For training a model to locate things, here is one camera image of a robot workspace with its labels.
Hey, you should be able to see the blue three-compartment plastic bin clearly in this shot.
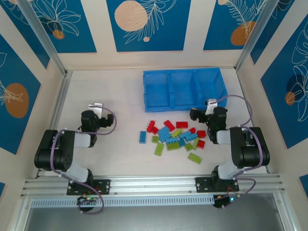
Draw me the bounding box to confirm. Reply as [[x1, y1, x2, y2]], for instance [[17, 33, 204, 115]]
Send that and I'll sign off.
[[143, 68, 228, 113]]

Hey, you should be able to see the small controller circuit board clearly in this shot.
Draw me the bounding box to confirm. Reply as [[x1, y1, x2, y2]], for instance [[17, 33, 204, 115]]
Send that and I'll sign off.
[[77, 195, 100, 205], [213, 195, 241, 209]]

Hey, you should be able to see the long blue lego brick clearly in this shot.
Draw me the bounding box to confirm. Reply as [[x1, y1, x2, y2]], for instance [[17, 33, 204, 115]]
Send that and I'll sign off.
[[180, 131, 199, 142]]

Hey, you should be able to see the aluminium side rail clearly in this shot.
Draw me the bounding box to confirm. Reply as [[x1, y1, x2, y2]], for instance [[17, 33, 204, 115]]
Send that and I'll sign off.
[[35, 70, 73, 179]]

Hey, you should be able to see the grey slotted cable duct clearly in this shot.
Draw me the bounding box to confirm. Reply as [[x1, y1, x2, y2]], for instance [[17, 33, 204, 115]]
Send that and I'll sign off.
[[30, 195, 216, 209]]

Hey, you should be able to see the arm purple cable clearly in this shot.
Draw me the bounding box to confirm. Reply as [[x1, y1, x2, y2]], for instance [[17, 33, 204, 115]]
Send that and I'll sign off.
[[51, 107, 118, 215], [211, 95, 263, 210]]

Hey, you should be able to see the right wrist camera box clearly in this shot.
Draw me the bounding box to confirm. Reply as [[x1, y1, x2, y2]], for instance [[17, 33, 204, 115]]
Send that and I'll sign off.
[[205, 98, 218, 116]]

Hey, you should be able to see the grey metal sheet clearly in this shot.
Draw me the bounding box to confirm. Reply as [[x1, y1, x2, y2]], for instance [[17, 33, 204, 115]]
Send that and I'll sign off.
[[24, 193, 298, 231]]

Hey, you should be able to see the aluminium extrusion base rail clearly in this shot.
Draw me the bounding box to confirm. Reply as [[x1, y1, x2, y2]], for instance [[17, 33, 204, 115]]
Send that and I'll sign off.
[[20, 174, 284, 199]]

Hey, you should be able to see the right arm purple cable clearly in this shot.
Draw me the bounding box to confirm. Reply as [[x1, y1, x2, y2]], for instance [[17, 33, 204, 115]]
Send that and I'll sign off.
[[211, 95, 263, 210]]

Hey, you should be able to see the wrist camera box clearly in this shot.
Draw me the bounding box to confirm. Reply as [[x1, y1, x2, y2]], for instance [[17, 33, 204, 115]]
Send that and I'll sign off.
[[88, 103, 104, 119], [205, 98, 218, 116]]

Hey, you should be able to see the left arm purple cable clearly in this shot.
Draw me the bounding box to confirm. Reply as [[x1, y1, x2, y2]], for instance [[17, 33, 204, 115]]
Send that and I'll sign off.
[[51, 107, 118, 215]]

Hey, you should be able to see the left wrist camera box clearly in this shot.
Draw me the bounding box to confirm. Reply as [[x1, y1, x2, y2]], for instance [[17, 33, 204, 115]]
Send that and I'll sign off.
[[88, 103, 104, 119]]

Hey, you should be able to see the aluminium frame post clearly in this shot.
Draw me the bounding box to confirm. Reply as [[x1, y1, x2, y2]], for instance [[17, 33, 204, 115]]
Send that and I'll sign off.
[[235, 0, 277, 72], [9, 198, 33, 231], [18, 0, 73, 77], [273, 192, 303, 231]]

